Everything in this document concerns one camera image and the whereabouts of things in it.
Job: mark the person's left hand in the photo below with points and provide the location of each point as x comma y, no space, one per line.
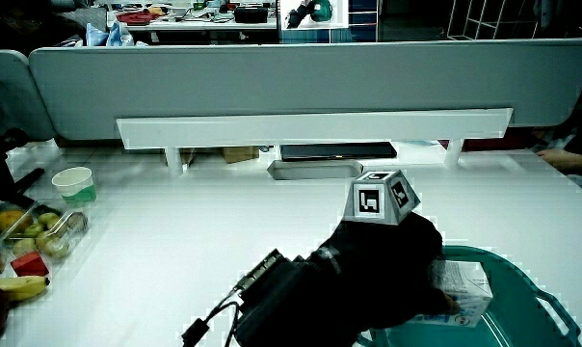
378,270

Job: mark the white blue milk carton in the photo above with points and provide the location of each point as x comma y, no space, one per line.
469,289

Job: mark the teal plastic basket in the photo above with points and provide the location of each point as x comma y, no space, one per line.
512,308

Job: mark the another person's forearm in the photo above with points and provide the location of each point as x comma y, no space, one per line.
568,160

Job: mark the grey shallow tray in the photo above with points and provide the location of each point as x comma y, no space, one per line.
315,169

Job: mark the black keyboard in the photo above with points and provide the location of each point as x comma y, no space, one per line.
338,151

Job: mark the white desk shelf riser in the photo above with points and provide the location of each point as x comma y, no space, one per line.
315,126

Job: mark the brown cardboard box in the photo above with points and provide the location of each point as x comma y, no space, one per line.
240,154

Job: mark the long grey divider panel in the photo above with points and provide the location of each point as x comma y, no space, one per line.
291,79

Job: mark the white poster with green object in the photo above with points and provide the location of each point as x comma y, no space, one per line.
315,13

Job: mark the black bag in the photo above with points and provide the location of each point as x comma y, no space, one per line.
251,14

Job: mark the white background table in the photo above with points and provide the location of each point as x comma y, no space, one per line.
199,25

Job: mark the white green paper cup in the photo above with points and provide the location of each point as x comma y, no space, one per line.
75,185

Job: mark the clear plastic fruit container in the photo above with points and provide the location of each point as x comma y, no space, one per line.
62,236

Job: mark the green apple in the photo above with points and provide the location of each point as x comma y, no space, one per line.
48,219
33,230
23,246

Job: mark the red cloth item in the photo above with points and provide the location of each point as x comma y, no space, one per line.
137,18

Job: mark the red block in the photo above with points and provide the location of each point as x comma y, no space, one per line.
29,265

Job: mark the blue plastic bag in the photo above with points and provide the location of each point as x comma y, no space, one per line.
109,36

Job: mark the yellow banana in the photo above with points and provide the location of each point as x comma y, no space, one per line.
16,286

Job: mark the orange fruit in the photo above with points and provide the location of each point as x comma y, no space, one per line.
7,221

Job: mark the short grey divider panel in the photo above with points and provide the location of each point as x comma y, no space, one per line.
11,91

